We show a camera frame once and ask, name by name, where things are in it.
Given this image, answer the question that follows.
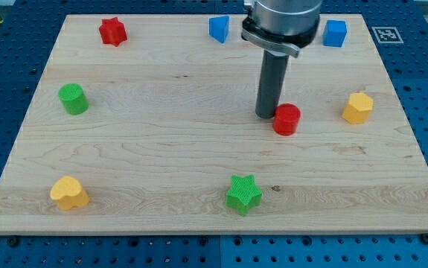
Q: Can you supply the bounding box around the red cylinder block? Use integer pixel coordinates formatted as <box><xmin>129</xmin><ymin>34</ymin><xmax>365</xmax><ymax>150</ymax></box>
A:
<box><xmin>272</xmin><ymin>103</ymin><xmax>301</xmax><ymax>136</ymax></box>

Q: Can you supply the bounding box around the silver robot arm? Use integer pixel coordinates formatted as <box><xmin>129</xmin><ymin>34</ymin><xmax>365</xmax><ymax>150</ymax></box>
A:
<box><xmin>241</xmin><ymin>0</ymin><xmax>323</xmax><ymax>57</ymax></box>

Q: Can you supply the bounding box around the yellow hexagon block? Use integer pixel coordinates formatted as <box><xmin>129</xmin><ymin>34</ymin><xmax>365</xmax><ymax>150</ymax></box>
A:
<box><xmin>342</xmin><ymin>92</ymin><xmax>374</xmax><ymax>124</ymax></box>

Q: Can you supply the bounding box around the green star block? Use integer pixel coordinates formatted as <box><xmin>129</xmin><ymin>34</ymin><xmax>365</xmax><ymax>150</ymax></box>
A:
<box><xmin>226</xmin><ymin>174</ymin><xmax>263</xmax><ymax>217</ymax></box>

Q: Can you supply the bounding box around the wooden board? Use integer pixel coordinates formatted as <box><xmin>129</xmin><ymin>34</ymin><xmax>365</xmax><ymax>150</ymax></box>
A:
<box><xmin>0</xmin><ymin>14</ymin><xmax>428</xmax><ymax>236</ymax></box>

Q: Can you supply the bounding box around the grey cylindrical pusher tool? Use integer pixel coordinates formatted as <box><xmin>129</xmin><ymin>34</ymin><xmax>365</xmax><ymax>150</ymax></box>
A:
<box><xmin>255</xmin><ymin>50</ymin><xmax>290</xmax><ymax>119</ymax></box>

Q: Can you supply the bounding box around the blue triangle block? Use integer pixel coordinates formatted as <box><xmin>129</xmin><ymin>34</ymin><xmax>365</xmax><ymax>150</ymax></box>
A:
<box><xmin>208</xmin><ymin>16</ymin><xmax>230</xmax><ymax>44</ymax></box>

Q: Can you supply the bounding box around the green cylinder block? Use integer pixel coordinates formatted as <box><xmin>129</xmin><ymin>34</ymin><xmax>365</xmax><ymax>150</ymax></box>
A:
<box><xmin>58</xmin><ymin>83</ymin><xmax>89</xmax><ymax>115</ymax></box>

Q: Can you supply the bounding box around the red star block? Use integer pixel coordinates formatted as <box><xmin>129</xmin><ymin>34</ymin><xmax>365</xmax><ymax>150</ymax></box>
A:
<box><xmin>99</xmin><ymin>17</ymin><xmax>127</xmax><ymax>47</ymax></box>

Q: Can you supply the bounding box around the yellow heart block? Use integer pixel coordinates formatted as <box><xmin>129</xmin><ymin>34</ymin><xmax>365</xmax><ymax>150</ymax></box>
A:
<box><xmin>49</xmin><ymin>176</ymin><xmax>89</xmax><ymax>210</ymax></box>

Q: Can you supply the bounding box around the blue cube block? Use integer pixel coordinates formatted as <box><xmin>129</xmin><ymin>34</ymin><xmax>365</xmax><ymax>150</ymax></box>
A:
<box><xmin>322</xmin><ymin>20</ymin><xmax>348</xmax><ymax>48</ymax></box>

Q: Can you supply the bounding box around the white fiducial marker tag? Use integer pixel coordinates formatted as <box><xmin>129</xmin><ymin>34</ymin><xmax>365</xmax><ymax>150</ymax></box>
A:
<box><xmin>372</xmin><ymin>26</ymin><xmax>403</xmax><ymax>44</ymax></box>

